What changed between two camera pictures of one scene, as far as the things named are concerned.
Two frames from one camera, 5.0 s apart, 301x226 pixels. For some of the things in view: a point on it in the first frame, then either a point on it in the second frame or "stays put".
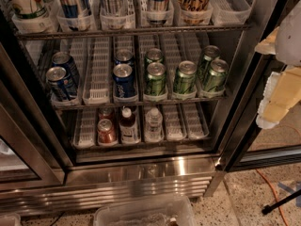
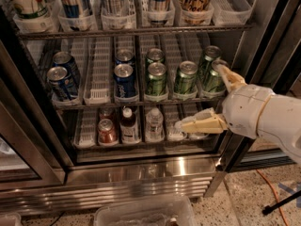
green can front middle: (155, 78) stays put
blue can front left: (59, 83) stays put
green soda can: (185, 77) stays put
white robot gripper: (290, 38) -> (246, 109)
